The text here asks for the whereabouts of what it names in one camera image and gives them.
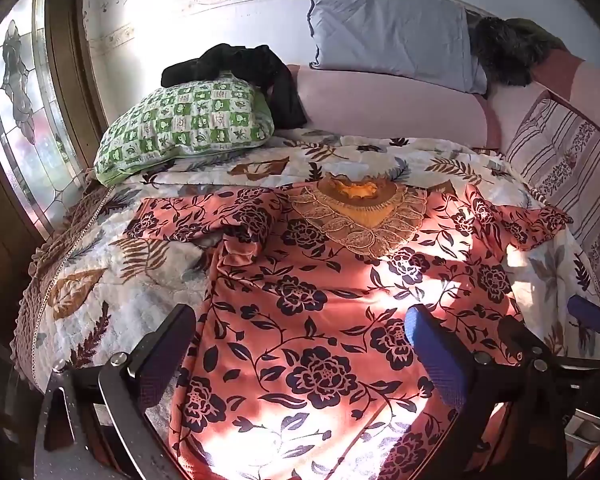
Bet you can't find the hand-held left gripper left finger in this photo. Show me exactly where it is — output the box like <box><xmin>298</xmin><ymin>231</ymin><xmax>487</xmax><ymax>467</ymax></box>
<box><xmin>34</xmin><ymin>304</ymin><xmax>197</xmax><ymax>480</ymax></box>

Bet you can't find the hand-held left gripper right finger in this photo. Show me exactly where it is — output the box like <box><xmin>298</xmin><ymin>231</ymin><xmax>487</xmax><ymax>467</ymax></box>
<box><xmin>405</xmin><ymin>304</ymin><xmax>569</xmax><ymax>480</ymax></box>

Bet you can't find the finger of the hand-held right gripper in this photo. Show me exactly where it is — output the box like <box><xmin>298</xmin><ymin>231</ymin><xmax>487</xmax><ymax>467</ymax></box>
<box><xmin>566</xmin><ymin>294</ymin><xmax>600</xmax><ymax>335</ymax></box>
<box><xmin>497</xmin><ymin>315</ymin><xmax>600</xmax><ymax>371</ymax></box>

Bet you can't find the orange floral print garment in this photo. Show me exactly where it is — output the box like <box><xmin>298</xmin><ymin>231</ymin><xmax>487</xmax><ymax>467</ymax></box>
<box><xmin>124</xmin><ymin>172</ymin><xmax>573</xmax><ymax>480</ymax></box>

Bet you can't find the leaf print quilted blanket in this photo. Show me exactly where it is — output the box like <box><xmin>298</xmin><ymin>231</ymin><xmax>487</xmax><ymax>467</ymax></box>
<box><xmin>10</xmin><ymin>129</ymin><xmax>600</xmax><ymax>480</ymax></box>

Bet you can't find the white plastic object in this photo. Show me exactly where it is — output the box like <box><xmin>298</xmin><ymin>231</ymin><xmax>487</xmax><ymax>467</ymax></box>
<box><xmin>562</xmin><ymin>407</ymin><xmax>600</xmax><ymax>458</ymax></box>

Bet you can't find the striped floral pillow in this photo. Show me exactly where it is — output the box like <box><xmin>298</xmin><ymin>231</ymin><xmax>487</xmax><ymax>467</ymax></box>
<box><xmin>502</xmin><ymin>91</ymin><xmax>600</xmax><ymax>301</ymax></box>

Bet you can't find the green checkered pillow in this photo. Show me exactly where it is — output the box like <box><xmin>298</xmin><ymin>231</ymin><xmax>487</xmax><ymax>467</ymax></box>
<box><xmin>93</xmin><ymin>72</ymin><xmax>276</xmax><ymax>187</ymax></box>

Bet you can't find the pink bolster cushion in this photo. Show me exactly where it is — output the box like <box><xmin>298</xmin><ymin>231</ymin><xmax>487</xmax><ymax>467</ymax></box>
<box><xmin>285</xmin><ymin>64</ymin><xmax>502</xmax><ymax>151</ymax></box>

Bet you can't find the dark furry cloth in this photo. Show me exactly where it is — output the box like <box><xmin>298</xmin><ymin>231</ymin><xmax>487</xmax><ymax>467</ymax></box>
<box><xmin>470</xmin><ymin>16</ymin><xmax>563</xmax><ymax>87</ymax></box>

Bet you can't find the stained glass window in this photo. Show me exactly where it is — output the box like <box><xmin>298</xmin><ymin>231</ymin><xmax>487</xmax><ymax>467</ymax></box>
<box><xmin>0</xmin><ymin>0</ymin><xmax>88</xmax><ymax>241</ymax></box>

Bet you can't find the black cloth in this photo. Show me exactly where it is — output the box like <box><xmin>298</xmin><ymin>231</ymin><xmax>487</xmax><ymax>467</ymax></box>
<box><xmin>161</xmin><ymin>43</ymin><xmax>308</xmax><ymax>128</ymax></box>

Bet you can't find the grey pillow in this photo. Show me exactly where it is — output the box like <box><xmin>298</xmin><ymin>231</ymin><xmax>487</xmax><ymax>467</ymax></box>
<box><xmin>302</xmin><ymin>0</ymin><xmax>488</xmax><ymax>95</ymax></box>

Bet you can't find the wooden window frame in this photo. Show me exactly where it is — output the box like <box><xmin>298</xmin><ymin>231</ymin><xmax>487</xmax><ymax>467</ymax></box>
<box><xmin>44</xmin><ymin>0</ymin><xmax>112</xmax><ymax>173</ymax></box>

